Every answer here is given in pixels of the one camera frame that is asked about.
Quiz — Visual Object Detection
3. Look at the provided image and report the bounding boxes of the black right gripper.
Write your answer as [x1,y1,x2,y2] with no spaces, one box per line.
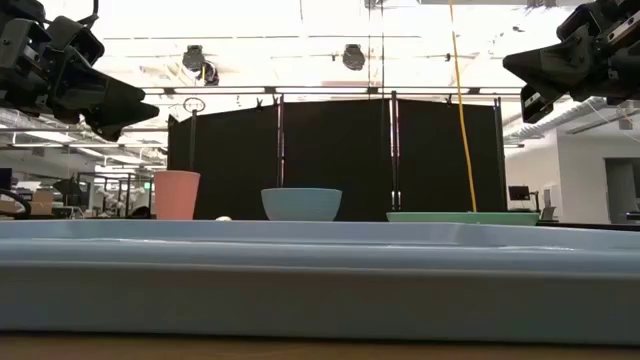
[502,0,640,125]

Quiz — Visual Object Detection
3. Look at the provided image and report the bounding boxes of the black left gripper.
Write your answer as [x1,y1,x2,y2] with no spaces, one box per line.
[0,0,160,143]

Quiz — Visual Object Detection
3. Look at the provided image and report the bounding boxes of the pink plastic cup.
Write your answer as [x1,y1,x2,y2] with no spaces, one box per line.
[153,170,202,221]

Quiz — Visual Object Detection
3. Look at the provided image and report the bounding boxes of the teal plastic plate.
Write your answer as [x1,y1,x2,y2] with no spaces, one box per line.
[385,211,541,227]

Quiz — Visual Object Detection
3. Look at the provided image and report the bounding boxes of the blue plastic bowl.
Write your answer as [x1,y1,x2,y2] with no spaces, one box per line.
[260,187,344,222]

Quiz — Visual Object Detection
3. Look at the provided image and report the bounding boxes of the light blue plastic tray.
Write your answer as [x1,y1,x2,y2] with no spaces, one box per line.
[0,219,640,347]

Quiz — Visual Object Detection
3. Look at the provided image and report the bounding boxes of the round black ceiling lamp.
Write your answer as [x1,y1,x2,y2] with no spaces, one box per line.
[342,43,366,71]
[182,44,206,72]

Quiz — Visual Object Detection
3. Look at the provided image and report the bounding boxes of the red and black hanging device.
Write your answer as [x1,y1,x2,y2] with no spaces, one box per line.
[201,60,220,87]

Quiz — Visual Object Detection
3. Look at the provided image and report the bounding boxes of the grey door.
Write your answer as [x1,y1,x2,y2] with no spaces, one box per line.
[604,157,640,224]

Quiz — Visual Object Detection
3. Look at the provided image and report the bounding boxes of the black fabric partition panel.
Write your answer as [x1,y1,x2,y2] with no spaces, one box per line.
[282,98,394,222]
[167,102,282,221]
[397,98,507,214]

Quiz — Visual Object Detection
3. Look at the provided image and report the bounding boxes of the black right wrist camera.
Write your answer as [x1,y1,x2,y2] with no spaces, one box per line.
[556,3,594,42]

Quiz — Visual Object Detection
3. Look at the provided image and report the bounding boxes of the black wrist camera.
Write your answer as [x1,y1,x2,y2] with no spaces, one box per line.
[556,3,594,42]
[47,14,106,66]

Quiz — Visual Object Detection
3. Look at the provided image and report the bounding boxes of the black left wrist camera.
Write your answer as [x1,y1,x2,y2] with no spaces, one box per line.
[47,14,106,66]

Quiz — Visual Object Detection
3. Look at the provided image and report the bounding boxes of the yellow hanging cable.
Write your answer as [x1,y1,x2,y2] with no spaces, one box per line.
[448,0,479,213]

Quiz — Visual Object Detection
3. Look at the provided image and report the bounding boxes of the black stand with ring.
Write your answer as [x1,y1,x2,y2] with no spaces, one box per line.
[182,96,207,172]

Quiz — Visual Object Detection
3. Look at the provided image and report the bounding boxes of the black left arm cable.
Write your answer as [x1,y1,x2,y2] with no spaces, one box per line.
[78,0,100,27]

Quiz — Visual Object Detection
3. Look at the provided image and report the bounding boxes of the overhead metal frame rail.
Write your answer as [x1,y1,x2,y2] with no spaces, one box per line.
[142,85,524,96]

